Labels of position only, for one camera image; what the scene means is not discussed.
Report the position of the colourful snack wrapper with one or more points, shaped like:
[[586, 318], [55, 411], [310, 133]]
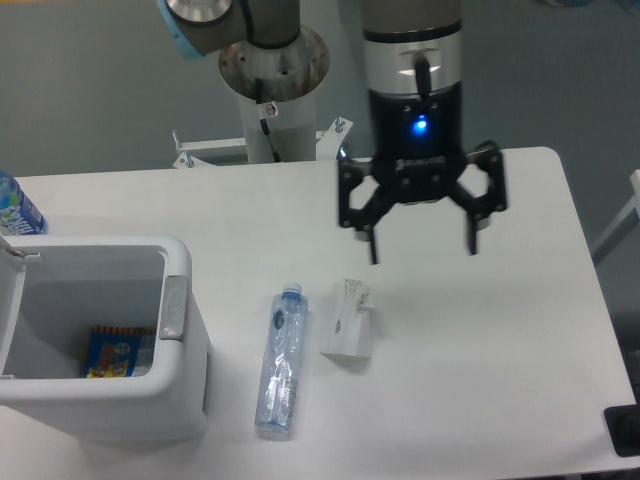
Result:
[[116, 352]]

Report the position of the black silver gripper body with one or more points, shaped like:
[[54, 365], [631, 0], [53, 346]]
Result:
[[415, 104]]

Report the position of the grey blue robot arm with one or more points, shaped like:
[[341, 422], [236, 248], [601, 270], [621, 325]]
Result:
[[200, 28]]

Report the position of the black clamp at table edge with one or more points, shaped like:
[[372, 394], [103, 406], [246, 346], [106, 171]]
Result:
[[623, 426]]

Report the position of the white frame at right edge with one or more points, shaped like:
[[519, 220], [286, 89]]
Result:
[[620, 226]]

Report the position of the blue labelled water bottle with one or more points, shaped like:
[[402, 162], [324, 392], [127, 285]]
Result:
[[19, 216]]

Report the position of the crushed clear plastic bottle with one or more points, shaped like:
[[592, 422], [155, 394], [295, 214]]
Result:
[[282, 363]]

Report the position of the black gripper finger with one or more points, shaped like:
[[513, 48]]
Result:
[[488, 158], [362, 202]]

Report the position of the white push-lid trash can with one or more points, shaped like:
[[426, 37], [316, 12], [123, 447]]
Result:
[[55, 289]]

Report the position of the white metal base frame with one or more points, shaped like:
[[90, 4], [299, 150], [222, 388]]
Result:
[[233, 151]]

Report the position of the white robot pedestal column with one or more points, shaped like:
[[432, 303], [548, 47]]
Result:
[[276, 90]]

